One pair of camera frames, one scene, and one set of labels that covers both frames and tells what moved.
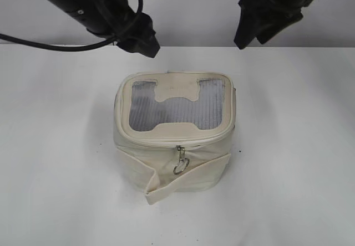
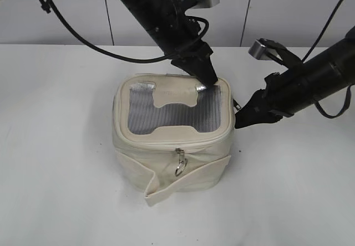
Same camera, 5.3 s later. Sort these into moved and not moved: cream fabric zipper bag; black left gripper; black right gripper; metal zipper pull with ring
Moved: black right gripper; black left gripper
Not moved: metal zipper pull with ring; cream fabric zipper bag
